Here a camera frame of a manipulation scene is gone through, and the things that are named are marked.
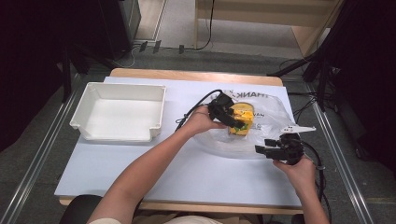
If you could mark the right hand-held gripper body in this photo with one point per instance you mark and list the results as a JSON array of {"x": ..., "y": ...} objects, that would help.
[{"x": 291, "y": 149}]

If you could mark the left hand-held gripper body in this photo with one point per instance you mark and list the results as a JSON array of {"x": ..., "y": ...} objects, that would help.
[{"x": 221, "y": 107}]

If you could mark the yellow drink carton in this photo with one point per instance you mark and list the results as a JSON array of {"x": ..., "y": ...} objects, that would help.
[{"x": 244, "y": 116}]

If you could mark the clear plastic bag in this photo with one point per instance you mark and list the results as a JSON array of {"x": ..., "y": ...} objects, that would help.
[{"x": 271, "y": 124}]

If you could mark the white plastic tray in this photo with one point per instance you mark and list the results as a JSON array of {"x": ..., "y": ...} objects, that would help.
[{"x": 121, "y": 118}]

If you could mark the person's right hand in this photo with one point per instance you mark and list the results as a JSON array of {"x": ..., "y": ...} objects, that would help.
[{"x": 300, "y": 174}]

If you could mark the person's left hand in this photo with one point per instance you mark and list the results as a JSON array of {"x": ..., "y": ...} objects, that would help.
[{"x": 199, "y": 123}]

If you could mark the wooden table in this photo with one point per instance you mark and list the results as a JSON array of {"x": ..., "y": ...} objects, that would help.
[{"x": 193, "y": 75}]

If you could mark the small dark floor block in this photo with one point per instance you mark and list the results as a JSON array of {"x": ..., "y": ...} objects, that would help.
[
  {"x": 143, "y": 46},
  {"x": 156, "y": 46},
  {"x": 181, "y": 49}
]

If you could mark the white table sheet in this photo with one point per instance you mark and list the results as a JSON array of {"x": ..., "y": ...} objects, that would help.
[{"x": 186, "y": 174}]

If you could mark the black metal stand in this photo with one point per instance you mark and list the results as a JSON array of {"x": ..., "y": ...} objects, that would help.
[
  {"x": 322, "y": 77},
  {"x": 67, "y": 74}
]

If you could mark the wooden shelf unit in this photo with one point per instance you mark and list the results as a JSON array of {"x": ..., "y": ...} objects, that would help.
[{"x": 249, "y": 17}]

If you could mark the person's beige clothing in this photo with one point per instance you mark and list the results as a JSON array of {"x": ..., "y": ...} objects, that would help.
[{"x": 193, "y": 220}]

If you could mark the black curtain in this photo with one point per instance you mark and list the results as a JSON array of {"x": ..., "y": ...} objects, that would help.
[{"x": 367, "y": 62}]

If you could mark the black cabinet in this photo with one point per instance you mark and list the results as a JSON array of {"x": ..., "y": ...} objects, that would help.
[{"x": 109, "y": 25}]

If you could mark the metal floor rail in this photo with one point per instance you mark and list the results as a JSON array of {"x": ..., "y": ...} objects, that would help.
[
  {"x": 34, "y": 165},
  {"x": 342, "y": 168}
]

